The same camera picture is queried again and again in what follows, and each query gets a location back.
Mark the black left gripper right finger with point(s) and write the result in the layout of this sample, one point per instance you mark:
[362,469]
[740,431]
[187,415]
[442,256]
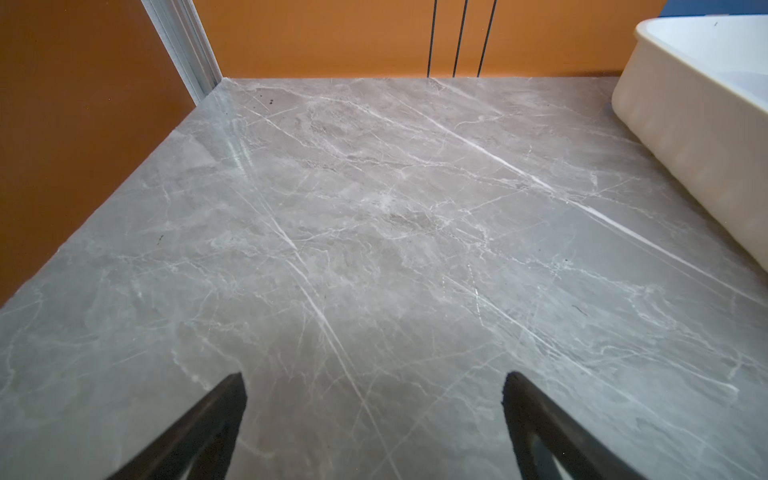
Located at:
[548,442]

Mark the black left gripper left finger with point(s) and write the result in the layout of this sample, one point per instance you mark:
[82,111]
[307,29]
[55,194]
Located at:
[200,444]

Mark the white rectangular storage box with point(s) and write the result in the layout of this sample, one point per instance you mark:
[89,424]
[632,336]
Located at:
[694,92]

